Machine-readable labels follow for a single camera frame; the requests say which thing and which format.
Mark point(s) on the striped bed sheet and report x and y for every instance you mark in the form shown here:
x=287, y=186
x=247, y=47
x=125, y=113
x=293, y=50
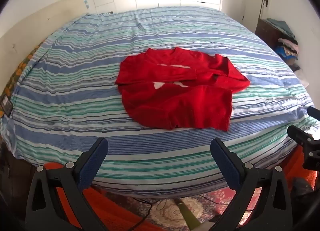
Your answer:
x=75, y=83

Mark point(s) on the pale green stick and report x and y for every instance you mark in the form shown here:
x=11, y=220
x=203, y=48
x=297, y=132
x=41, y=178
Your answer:
x=187, y=213

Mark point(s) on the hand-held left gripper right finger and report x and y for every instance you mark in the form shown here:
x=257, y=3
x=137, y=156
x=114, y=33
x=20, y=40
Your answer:
x=228, y=168

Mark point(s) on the pile of folded clothes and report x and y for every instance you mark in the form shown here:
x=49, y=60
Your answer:
x=287, y=43

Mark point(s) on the orange patterned cloth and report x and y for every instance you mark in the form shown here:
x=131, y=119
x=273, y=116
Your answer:
x=15, y=76

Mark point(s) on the dark cloth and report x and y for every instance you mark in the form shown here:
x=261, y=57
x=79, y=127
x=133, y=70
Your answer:
x=303, y=186

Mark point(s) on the beige headboard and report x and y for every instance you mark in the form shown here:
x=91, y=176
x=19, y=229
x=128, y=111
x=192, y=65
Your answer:
x=30, y=31

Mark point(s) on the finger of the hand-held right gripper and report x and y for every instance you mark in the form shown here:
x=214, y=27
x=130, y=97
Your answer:
x=314, y=113
x=300, y=134

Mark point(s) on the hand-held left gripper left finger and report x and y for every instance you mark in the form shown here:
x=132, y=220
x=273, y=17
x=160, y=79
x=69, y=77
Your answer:
x=90, y=168

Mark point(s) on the red knit sweater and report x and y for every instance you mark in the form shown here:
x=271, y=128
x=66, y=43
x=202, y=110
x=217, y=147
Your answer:
x=175, y=96

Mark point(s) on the dark wooden dresser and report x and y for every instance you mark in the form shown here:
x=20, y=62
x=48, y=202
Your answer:
x=267, y=32

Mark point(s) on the red patterned rug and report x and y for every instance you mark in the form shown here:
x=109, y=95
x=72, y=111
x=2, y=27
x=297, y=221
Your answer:
x=175, y=208

